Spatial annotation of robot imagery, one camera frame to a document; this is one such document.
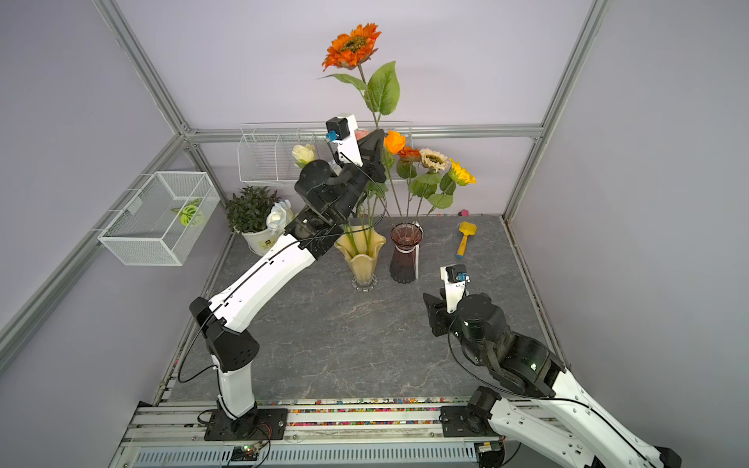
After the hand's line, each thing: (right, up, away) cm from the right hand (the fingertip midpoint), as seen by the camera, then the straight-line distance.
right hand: (432, 292), depth 66 cm
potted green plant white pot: (-56, +22, +29) cm, 67 cm away
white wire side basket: (-74, +18, +17) cm, 78 cm away
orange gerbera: (-4, +33, +19) cm, 38 cm away
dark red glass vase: (-4, +13, +25) cm, 29 cm away
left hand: (-10, +34, -8) cm, 36 cm away
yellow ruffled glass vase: (-18, +11, +25) cm, 33 cm away
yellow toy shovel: (+22, +17, +50) cm, 57 cm away
